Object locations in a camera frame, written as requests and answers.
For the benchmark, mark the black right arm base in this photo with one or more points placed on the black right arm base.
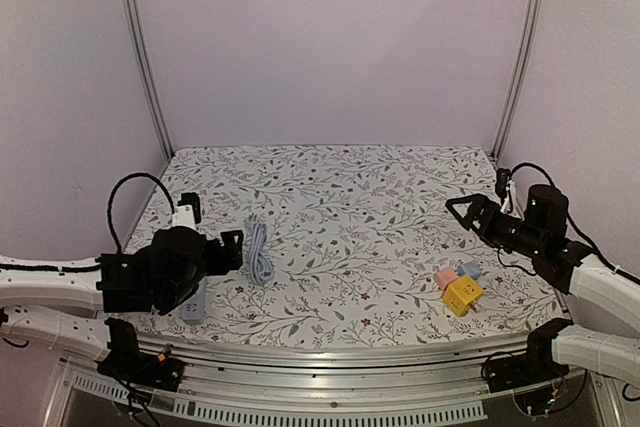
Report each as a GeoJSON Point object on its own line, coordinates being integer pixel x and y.
{"type": "Point", "coordinates": [504, 371]}

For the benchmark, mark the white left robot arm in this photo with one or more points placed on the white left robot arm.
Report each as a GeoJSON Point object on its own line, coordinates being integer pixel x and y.
{"type": "Point", "coordinates": [37, 299]}

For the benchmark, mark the floral patterned table mat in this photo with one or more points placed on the floral patterned table mat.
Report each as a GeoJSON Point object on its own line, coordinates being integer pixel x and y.
{"type": "Point", "coordinates": [355, 235]}

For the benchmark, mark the aluminium front rail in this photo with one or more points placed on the aluminium front rail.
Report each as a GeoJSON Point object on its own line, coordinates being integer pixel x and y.
{"type": "Point", "coordinates": [435, 384]}

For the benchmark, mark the pink cube plug adapter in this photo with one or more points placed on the pink cube plug adapter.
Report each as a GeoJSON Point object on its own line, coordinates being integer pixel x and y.
{"type": "Point", "coordinates": [443, 278]}

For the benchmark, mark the blue cube plug adapter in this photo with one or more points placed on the blue cube plug adapter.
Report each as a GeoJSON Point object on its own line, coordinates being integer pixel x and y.
{"type": "Point", "coordinates": [471, 268]}

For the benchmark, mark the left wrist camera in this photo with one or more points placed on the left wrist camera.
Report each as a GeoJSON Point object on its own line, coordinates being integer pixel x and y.
{"type": "Point", "coordinates": [187, 211]}

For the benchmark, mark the light blue power strip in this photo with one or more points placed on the light blue power strip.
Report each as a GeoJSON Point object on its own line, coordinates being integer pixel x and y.
{"type": "Point", "coordinates": [193, 310]}

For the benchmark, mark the yellow cube plug adapter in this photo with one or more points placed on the yellow cube plug adapter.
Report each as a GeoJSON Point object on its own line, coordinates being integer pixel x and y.
{"type": "Point", "coordinates": [461, 295]}

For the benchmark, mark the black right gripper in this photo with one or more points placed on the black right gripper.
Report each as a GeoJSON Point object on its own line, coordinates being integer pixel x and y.
{"type": "Point", "coordinates": [489, 217]}

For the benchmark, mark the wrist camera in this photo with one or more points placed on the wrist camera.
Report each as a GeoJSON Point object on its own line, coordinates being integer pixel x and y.
{"type": "Point", "coordinates": [504, 189]}
{"type": "Point", "coordinates": [187, 211]}

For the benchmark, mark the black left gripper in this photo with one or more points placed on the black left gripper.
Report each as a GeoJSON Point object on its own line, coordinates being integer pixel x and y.
{"type": "Point", "coordinates": [234, 257]}

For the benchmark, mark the right aluminium frame post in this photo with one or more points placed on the right aluminium frame post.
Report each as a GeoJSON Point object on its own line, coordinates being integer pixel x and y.
{"type": "Point", "coordinates": [517, 80]}

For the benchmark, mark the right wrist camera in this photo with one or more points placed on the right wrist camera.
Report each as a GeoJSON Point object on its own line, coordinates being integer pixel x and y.
{"type": "Point", "coordinates": [504, 189]}

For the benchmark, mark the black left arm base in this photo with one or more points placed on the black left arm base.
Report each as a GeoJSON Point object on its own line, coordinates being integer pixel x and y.
{"type": "Point", "coordinates": [127, 363]}

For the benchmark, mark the aluminium frame post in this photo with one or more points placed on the aluminium frame post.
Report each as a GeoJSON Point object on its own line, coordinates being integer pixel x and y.
{"type": "Point", "coordinates": [517, 80]}
{"type": "Point", "coordinates": [141, 54]}

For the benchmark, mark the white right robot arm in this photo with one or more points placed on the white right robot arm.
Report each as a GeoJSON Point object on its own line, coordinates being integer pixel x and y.
{"type": "Point", "coordinates": [606, 339]}

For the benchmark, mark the left aluminium frame post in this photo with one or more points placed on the left aluminium frame post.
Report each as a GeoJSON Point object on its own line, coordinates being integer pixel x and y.
{"type": "Point", "coordinates": [141, 54]}

